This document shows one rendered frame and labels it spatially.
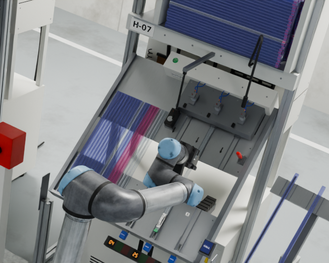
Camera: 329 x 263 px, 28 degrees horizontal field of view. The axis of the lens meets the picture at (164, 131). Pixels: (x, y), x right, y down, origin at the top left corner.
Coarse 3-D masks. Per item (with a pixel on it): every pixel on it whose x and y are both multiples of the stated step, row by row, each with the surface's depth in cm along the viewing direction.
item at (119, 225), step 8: (56, 192) 266; (112, 224) 263; (120, 224) 256; (128, 232) 261; (136, 232) 253; (144, 240) 256; (152, 240) 251; (160, 248) 254; (168, 248) 248; (184, 256) 246
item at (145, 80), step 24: (144, 72) 285; (144, 96) 280; (168, 96) 278; (192, 120) 271; (264, 120) 265; (192, 144) 267; (216, 144) 265; (240, 144) 263; (216, 168) 261; (240, 168) 259
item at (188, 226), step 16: (176, 208) 257; (192, 208) 255; (128, 224) 258; (144, 224) 256; (176, 224) 254; (192, 224) 253; (208, 224) 251; (160, 240) 252; (176, 240) 251; (192, 240) 250; (192, 256) 247
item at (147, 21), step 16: (160, 0) 266; (144, 16) 277; (160, 16) 270; (304, 16) 240; (144, 32) 279; (176, 32) 268; (304, 32) 246; (288, 64) 249; (48, 176) 273; (208, 208) 288; (48, 256) 294
